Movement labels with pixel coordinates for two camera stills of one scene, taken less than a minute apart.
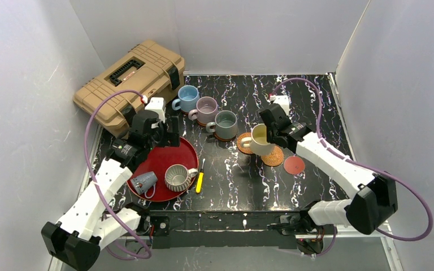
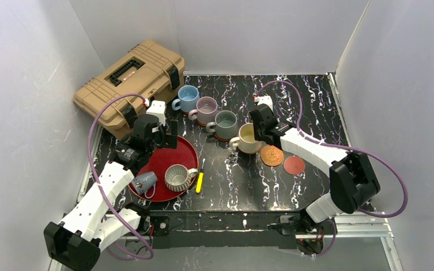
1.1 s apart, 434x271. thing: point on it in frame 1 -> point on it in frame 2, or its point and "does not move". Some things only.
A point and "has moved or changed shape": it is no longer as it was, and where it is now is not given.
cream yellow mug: (257, 143) has moved or changed shape
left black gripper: (170, 135) does not move
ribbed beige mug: (177, 177) does not move
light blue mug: (188, 97) does not move
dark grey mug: (225, 126) does not move
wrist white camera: (283, 100) -> (264, 99)
